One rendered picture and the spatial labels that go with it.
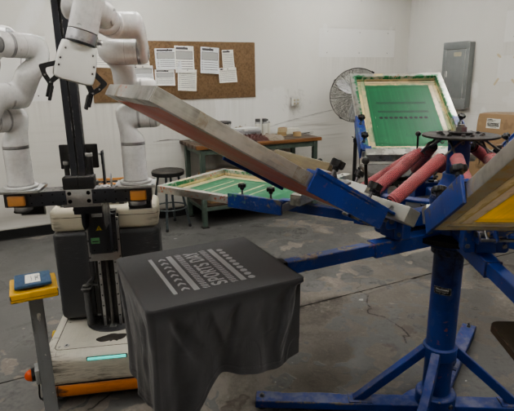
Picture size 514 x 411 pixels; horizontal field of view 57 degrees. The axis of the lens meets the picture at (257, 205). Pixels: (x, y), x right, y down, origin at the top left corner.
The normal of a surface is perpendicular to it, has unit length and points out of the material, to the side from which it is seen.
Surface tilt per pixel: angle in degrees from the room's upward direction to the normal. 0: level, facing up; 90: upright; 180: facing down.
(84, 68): 93
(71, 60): 91
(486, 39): 90
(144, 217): 90
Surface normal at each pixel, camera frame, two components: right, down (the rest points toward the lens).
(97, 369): 0.16, 0.26
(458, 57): -0.90, 0.13
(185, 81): 0.47, 0.18
